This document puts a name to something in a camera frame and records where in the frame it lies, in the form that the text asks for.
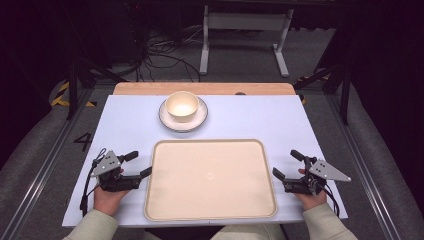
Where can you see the beige plastic tray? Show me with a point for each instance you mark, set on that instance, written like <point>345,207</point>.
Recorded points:
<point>210,180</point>

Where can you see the person's lap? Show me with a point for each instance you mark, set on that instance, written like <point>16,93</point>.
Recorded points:
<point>246,232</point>

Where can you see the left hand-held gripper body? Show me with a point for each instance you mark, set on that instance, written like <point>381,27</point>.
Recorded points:
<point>111,175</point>

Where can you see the white plate with dark rim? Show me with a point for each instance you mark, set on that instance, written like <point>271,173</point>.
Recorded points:
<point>183,125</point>

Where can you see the white table board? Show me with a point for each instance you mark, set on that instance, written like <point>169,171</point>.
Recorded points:
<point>133,123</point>

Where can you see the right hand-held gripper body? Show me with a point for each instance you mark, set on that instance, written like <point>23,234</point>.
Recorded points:
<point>313,178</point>

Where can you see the person's right hand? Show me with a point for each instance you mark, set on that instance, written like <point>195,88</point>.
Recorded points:
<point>311,200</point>

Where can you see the white metal stand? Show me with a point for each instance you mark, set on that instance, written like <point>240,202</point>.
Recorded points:
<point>245,21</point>

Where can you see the wooden table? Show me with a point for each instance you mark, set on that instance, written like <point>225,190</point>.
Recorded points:
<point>200,88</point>

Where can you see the cream bowl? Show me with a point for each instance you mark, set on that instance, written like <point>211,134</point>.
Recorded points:
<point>182,105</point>

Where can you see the person's left hand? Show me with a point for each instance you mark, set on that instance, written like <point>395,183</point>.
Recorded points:
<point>108,198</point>

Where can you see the black metal stand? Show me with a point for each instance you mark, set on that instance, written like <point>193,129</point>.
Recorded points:
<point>333,76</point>
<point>78,71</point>

